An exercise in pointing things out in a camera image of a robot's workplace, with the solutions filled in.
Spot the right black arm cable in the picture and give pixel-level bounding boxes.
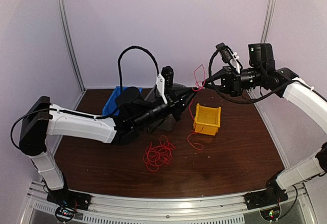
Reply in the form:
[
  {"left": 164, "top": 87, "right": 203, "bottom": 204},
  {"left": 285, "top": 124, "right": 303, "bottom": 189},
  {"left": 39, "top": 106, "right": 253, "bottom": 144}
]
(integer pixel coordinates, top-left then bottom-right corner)
[{"left": 208, "top": 50, "right": 299, "bottom": 105}]

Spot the yellow plastic bin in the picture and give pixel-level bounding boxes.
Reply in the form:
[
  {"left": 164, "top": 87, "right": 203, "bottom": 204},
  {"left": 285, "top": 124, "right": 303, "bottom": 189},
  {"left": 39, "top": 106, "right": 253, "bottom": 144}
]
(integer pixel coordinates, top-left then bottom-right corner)
[{"left": 193, "top": 103, "right": 221, "bottom": 136}]

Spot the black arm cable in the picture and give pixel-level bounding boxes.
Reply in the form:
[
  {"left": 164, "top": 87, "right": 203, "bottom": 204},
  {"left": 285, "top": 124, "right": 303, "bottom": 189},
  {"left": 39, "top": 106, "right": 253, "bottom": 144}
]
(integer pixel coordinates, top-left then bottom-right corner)
[
  {"left": 10, "top": 46, "right": 160, "bottom": 150},
  {"left": 208, "top": 50, "right": 299, "bottom": 105}
]

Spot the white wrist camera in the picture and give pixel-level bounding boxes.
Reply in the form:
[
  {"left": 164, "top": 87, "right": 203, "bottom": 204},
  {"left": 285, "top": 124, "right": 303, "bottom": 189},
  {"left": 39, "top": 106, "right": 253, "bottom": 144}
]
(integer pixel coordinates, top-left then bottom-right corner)
[
  {"left": 156, "top": 65, "right": 174, "bottom": 104},
  {"left": 216, "top": 42, "right": 243, "bottom": 74}
]

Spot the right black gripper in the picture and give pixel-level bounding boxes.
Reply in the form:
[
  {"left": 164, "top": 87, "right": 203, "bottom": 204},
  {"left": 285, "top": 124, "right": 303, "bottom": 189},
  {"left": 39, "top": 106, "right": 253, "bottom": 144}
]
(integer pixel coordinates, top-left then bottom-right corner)
[{"left": 203, "top": 65, "right": 265, "bottom": 97}]

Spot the aluminium front rail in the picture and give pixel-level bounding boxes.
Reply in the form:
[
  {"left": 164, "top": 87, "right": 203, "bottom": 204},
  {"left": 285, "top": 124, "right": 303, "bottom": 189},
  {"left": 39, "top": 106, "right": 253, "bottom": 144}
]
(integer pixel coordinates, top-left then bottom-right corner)
[{"left": 24, "top": 177, "right": 314, "bottom": 224}]

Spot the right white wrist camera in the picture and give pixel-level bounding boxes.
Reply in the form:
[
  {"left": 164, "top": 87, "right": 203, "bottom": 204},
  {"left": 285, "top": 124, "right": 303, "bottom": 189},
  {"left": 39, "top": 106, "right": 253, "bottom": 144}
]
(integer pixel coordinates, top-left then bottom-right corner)
[{"left": 216, "top": 42, "right": 243, "bottom": 74}]

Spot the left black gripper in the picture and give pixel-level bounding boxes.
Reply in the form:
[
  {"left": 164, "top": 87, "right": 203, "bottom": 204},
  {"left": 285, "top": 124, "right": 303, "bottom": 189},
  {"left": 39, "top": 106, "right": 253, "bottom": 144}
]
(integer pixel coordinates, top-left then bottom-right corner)
[{"left": 133, "top": 86, "right": 198, "bottom": 129}]

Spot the blue plastic bin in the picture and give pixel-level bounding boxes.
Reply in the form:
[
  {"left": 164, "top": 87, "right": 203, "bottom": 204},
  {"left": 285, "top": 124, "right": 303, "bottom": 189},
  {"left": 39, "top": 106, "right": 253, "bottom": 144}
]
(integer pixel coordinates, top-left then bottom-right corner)
[{"left": 102, "top": 86, "right": 143, "bottom": 118}]

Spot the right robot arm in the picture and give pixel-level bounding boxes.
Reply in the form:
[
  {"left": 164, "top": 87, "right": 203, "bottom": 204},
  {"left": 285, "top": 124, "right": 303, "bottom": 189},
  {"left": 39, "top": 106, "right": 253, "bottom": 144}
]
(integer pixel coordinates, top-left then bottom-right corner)
[{"left": 203, "top": 43, "right": 326, "bottom": 205}]

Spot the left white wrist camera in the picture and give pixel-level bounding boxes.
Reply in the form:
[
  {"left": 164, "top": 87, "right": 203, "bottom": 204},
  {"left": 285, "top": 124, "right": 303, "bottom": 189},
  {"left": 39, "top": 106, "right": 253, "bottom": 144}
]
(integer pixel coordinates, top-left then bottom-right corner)
[{"left": 156, "top": 65, "right": 174, "bottom": 104}]

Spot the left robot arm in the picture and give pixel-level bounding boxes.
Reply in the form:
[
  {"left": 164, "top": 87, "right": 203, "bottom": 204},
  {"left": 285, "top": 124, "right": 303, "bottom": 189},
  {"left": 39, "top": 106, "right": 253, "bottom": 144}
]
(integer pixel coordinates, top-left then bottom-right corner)
[{"left": 14, "top": 87, "right": 196, "bottom": 206}]

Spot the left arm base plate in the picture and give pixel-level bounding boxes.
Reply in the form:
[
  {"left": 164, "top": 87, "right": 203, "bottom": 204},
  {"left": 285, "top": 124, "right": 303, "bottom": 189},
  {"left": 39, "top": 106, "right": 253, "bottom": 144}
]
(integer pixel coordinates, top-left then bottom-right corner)
[{"left": 46, "top": 191, "right": 91, "bottom": 211}]

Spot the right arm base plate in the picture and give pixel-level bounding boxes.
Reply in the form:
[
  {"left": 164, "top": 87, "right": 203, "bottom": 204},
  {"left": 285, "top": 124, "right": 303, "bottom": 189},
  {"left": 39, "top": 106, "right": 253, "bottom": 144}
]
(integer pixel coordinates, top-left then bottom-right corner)
[{"left": 244, "top": 189, "right": 288, "bottom": 210}]

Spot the grey transparent plastic tub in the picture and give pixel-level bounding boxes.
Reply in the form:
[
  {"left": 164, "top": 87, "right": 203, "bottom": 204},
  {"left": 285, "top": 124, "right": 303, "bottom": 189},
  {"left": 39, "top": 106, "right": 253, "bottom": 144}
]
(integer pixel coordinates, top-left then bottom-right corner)
[{"left": 145, "top": 86, "right": 176, "bottom": 134}]

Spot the right aluminium frame post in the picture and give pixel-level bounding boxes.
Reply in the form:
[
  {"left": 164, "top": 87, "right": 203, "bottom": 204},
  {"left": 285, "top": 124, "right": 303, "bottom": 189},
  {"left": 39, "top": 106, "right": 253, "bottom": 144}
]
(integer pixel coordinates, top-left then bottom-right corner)
[{"left": 260, "top": 0, "right": 277, "bottom": 43}]

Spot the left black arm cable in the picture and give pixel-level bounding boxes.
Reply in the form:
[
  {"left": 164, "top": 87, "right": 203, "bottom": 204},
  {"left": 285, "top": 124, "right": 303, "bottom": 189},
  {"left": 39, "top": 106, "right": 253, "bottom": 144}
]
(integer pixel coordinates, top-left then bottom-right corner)
[{"left": 10, "top": 46, "right": 160, "bottom": 150}]

